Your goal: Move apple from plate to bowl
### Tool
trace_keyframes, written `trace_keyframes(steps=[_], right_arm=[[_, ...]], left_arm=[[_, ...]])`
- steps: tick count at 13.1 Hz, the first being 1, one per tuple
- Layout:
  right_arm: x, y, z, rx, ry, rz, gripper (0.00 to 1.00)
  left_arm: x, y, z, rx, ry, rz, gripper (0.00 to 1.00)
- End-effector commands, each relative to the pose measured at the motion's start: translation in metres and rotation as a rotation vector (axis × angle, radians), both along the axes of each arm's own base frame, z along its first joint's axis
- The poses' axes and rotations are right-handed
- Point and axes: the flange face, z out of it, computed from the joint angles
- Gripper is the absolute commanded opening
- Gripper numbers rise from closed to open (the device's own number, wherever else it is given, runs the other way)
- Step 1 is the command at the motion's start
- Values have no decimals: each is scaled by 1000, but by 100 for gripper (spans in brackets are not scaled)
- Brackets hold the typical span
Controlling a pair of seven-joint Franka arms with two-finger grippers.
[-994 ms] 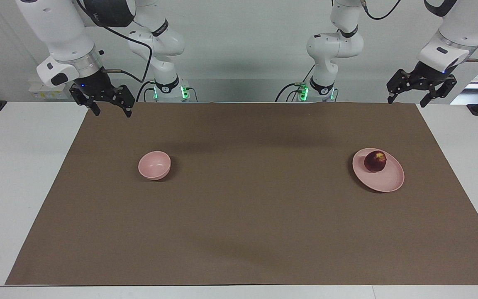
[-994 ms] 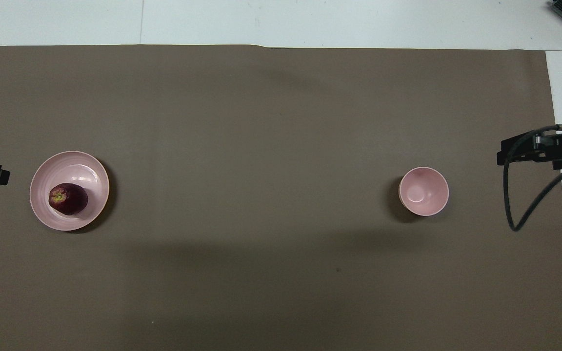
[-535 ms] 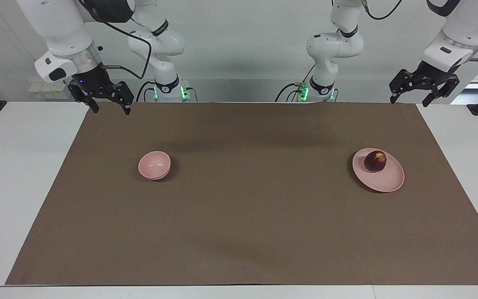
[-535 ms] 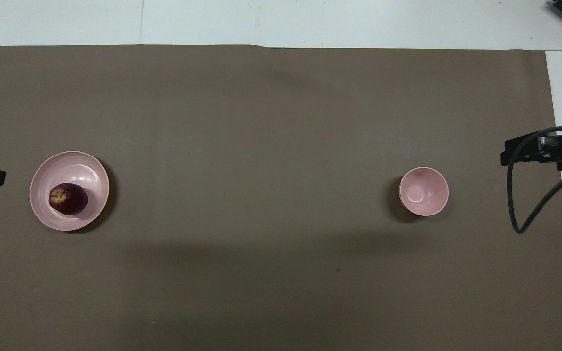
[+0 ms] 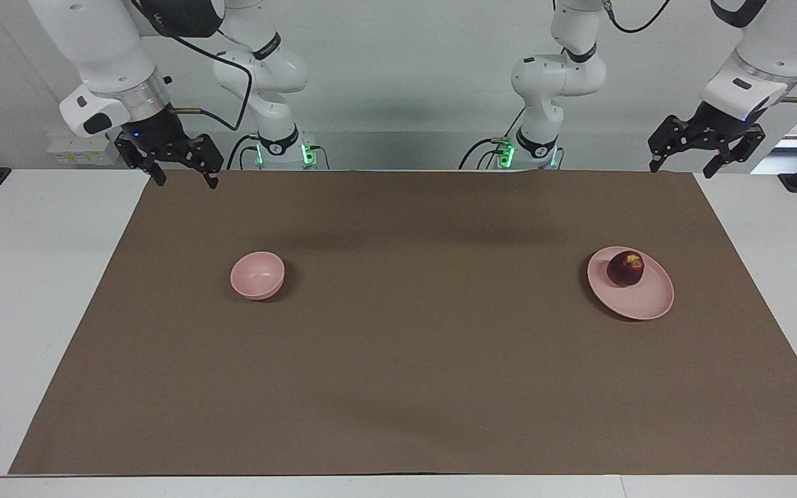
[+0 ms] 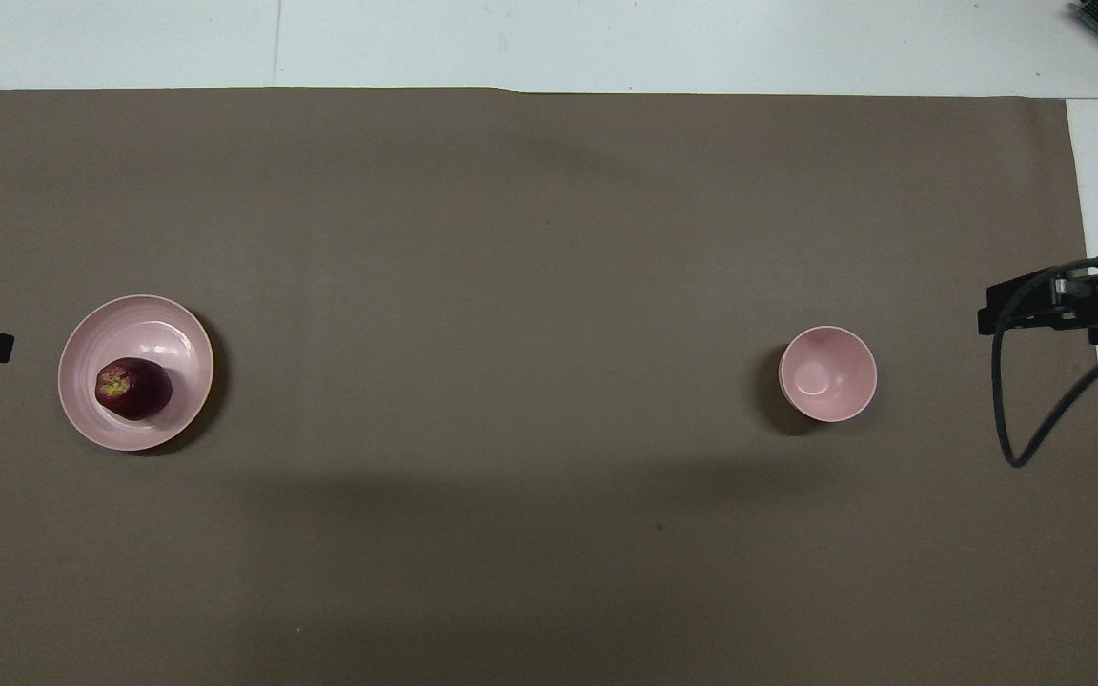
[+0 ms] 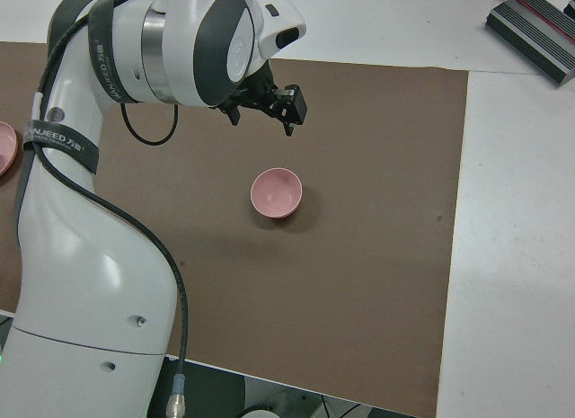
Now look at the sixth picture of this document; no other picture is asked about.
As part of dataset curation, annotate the dark red apple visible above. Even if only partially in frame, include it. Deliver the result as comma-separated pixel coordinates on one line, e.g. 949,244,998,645
95,357,173,421

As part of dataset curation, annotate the black cable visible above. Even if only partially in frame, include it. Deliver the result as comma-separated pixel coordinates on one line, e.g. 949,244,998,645
990,257,1098,469

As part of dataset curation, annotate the brown table mat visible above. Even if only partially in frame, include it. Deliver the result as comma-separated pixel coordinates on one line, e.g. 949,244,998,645
0,88,1098,686

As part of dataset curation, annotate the pink plate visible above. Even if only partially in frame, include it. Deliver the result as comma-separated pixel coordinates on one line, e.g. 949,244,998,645
58,294,215,453

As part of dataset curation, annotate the pink cup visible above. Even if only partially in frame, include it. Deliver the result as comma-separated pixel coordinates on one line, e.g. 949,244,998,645
778,325,879,423

